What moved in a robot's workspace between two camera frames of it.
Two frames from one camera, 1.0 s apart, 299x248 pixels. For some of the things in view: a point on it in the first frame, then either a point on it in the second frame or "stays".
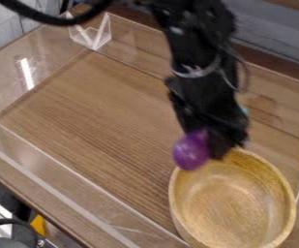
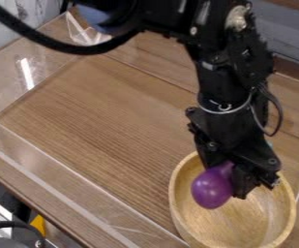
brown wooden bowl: (234, 203) stays
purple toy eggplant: (192, 148) to (213, 185)
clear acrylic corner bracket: (92, 37) stays
